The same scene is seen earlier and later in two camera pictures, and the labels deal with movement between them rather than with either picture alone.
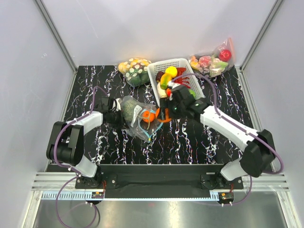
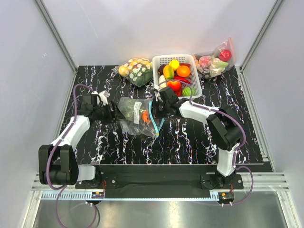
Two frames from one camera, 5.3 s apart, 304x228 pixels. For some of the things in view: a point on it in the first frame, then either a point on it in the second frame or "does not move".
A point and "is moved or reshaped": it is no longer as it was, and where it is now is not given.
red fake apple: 225,55 does not move
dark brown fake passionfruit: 158,76 -> 160,70
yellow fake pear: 171,70 -> 175,63
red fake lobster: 183,80 -> 189,65
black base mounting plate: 164,181 does not move
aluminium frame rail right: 273,180 does not move
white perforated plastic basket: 154,68 is moved or reshaped
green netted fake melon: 128,108 does not move
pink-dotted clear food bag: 216,63 does not move
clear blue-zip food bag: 139,118 is moved or reshaped
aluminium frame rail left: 44,181 does not move
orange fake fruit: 167,119 -> 183,71
